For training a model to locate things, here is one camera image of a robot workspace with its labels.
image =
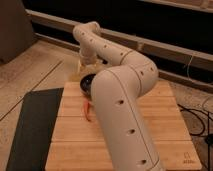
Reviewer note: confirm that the wooden rail frame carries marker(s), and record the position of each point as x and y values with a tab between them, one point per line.
189	58

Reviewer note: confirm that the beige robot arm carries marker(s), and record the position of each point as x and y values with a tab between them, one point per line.
114	94

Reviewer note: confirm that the dark grey floor mat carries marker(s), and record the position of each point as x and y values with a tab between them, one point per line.
34	130

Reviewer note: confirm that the brown cabinet corner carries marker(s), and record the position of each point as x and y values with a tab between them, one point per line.
16	31

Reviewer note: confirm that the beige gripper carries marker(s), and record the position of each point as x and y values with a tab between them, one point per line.
87	59

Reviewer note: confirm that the wooden cutting board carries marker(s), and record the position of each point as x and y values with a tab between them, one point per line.
77	143

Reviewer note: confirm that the black round bowl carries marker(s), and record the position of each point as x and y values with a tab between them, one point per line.
85	84

